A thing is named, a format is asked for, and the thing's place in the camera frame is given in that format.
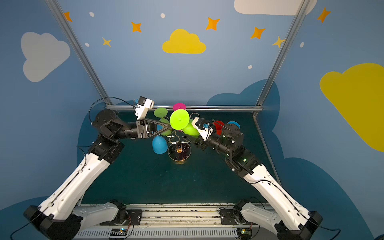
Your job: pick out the red wine glass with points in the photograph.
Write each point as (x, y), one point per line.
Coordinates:
(219, 127)

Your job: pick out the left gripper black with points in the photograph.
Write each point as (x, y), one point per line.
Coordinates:
(143, 129)

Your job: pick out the aluminium frame post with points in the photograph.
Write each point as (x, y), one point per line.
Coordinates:
(65, 25)
(290, 37)

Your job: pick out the right circuit board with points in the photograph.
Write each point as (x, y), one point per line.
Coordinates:
(244, 234)

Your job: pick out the green wine glass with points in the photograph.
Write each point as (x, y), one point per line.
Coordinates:
(161, 113)
(180, 121)

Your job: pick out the gold wire glass rack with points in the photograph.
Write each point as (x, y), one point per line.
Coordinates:
(180, 149)

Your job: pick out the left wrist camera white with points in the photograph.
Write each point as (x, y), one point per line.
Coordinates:
(142, 107)

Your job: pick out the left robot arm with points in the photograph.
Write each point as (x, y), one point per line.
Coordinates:
(101, 154)

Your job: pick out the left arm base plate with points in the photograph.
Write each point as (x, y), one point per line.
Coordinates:
(125, 218)

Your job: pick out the blue wine glass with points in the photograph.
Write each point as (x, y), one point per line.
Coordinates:
(234, 123)
(159, 144)

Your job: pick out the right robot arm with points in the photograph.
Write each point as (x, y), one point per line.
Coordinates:
(289, 220)

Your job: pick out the left aluminium frame post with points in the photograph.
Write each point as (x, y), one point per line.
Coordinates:
(65, 25)

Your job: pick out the right aluminium frame post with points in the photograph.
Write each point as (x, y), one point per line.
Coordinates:
(290, 37)

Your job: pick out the pink wine glass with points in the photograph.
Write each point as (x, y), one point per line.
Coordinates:
(179, 106)

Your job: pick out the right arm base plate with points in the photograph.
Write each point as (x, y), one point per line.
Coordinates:
(231, 217)

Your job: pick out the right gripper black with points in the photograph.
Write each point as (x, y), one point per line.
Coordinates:
(202, 139)

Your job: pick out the back aluminium frame bar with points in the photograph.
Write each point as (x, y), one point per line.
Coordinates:
(194, 108)

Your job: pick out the left circuit board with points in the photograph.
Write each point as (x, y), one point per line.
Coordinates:
(119, 233)

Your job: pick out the circuit board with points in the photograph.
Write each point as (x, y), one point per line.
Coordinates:
(244, 234)
(119, 233)

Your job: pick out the aluminium front rail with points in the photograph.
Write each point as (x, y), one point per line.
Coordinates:
(177, 223)

